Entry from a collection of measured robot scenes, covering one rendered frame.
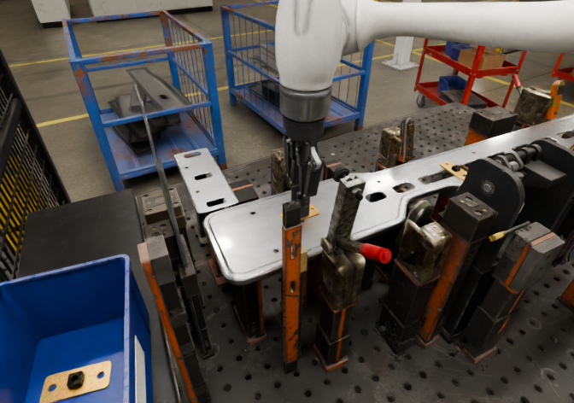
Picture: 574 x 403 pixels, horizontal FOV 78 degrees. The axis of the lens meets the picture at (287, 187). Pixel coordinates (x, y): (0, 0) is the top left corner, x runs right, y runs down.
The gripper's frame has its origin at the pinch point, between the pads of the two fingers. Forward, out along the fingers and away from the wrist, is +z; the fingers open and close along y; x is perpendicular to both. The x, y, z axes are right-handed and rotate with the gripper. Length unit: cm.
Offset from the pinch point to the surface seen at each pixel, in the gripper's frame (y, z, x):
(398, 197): -2.9, 5.2, -25.4
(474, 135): 18, 9, -76
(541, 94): 17, -1, -103
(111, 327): -12.9, 2.6, 39.2
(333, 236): -15.4, -3.9, 1.5
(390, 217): -7.9, 5.2, -19.2
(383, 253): -26.1, -9.3, 0.0
